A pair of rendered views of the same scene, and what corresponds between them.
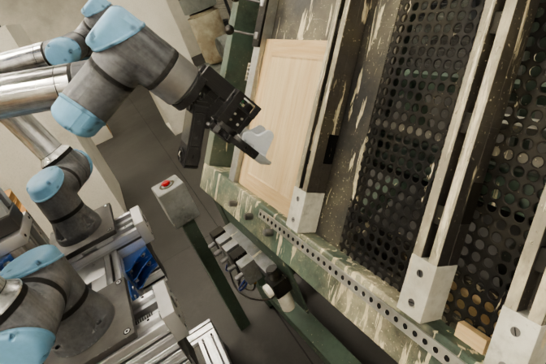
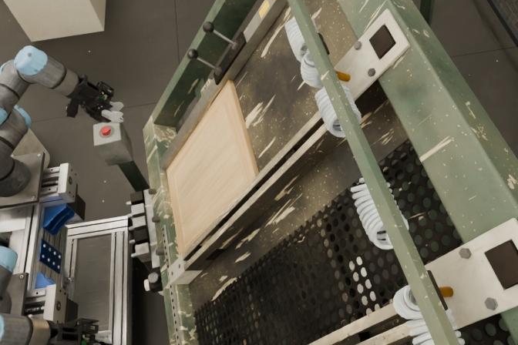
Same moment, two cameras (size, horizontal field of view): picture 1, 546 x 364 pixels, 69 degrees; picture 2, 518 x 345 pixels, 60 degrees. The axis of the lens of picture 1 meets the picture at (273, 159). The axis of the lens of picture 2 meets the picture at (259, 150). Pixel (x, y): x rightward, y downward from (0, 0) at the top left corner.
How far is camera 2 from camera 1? 1.10 m
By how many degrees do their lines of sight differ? 32
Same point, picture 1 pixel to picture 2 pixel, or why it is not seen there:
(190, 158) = not seen: outside the picture
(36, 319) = not seen: outside the picture
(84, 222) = (12, 185)
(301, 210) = (177, 276)
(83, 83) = not seen: outside the picture
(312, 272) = (169, 314)
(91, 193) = not seen: outside the picture
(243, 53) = (216, 45)
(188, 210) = (121, 157)
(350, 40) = (257, 209)
